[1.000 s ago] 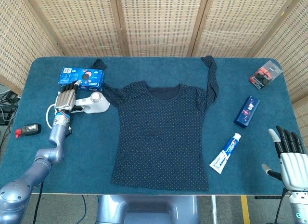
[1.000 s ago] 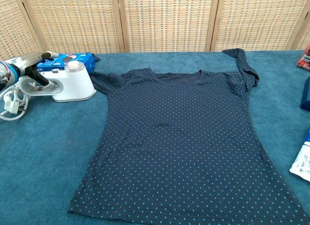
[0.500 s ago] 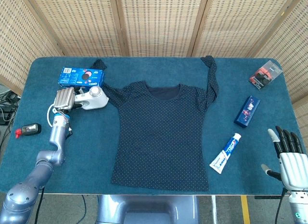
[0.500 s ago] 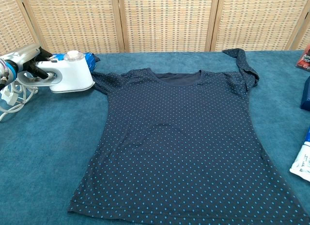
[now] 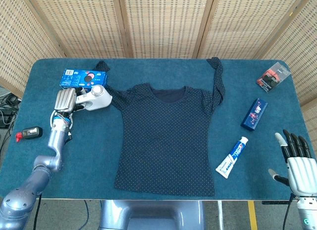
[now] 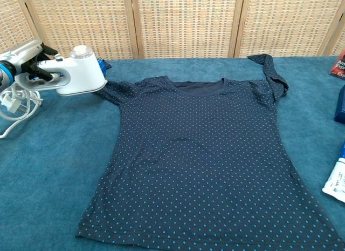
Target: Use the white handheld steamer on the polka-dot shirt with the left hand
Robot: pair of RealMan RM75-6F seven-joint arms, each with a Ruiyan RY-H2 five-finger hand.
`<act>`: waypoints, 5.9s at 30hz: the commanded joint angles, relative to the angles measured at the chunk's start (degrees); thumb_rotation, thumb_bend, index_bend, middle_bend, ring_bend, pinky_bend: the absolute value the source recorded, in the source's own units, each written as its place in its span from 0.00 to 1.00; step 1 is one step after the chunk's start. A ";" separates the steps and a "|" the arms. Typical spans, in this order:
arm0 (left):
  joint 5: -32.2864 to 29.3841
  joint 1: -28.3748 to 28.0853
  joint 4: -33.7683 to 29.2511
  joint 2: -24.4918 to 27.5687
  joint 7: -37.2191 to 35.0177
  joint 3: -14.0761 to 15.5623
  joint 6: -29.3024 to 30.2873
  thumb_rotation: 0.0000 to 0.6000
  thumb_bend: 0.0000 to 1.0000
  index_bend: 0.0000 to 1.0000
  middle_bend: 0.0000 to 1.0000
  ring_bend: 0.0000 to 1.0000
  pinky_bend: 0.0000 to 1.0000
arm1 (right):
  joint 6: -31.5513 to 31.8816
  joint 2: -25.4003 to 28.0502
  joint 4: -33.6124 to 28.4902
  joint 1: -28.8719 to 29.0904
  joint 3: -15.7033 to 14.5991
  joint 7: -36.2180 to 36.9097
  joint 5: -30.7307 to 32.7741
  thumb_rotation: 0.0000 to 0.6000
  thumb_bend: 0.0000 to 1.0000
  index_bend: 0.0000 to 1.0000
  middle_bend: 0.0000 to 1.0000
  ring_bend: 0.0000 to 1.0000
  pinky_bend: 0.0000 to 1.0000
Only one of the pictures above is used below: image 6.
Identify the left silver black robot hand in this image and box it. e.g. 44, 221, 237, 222
0, 39, 67, 83

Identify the white power plug with cable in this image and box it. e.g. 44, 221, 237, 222
0, 87, 44, 140

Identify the white handheld garment steamer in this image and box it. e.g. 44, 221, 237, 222
16, 45, 108, 96

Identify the navy polka dot shirt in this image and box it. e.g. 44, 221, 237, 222
75, 53, 345, 251

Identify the blue Oreo cookie box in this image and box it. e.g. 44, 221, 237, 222
97, 58, 112, 74

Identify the blue carpet table cover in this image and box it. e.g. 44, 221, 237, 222
0, 55, 345, 251

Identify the woven wooden folding screen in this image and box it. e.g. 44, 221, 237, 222
0, 0, 345, 71

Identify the red black boxed package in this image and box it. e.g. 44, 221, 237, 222
328, 50, 345, 80

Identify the dark blue toothpaste carton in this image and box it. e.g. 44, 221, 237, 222
334, 85, 345, 124

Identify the white blue toothpaste tube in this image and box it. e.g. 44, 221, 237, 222
322, 143, 345, 203

